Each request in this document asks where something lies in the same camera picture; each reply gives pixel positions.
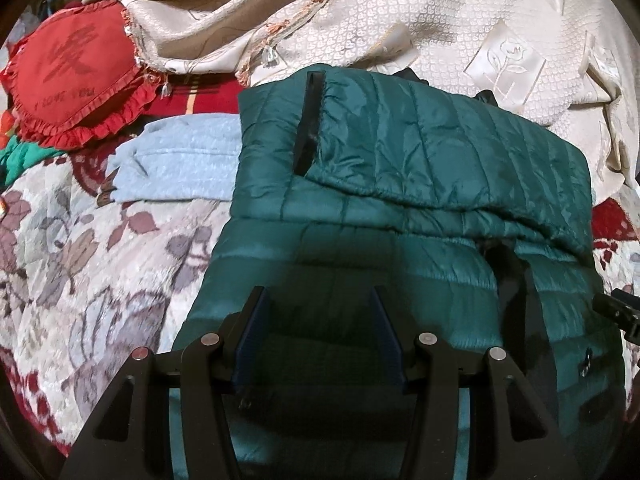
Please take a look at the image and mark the person's right hand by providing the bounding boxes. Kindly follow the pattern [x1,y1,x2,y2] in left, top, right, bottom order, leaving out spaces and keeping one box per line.
[625,385,640,424]

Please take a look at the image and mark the floral patterned bed blanket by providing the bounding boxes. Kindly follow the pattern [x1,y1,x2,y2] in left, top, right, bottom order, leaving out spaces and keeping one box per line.
[1,155,229,452]

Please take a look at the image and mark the light blue knitted sweater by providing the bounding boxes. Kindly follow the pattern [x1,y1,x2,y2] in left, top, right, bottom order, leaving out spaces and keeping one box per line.
[106,113,242,203]

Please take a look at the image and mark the green quilted cloth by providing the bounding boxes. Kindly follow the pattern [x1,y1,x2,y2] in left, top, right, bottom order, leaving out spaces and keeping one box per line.
[1,136,65,192]

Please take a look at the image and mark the beige embossed satin quilt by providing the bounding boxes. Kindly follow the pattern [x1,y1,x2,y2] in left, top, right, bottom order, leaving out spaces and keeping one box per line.
[85,0,639,202]

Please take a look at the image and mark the red heart-shaped ruffled pillow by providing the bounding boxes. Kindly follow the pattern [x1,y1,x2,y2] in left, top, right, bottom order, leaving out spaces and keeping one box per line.
[1,0,164,151]

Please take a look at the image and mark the red striped blanket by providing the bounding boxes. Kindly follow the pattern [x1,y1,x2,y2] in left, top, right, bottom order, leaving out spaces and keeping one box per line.
[143,74,244,118]

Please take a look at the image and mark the dark green quilted puffer jacket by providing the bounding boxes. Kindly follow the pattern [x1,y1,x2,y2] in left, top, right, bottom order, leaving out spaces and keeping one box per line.
[175,65,626,479]

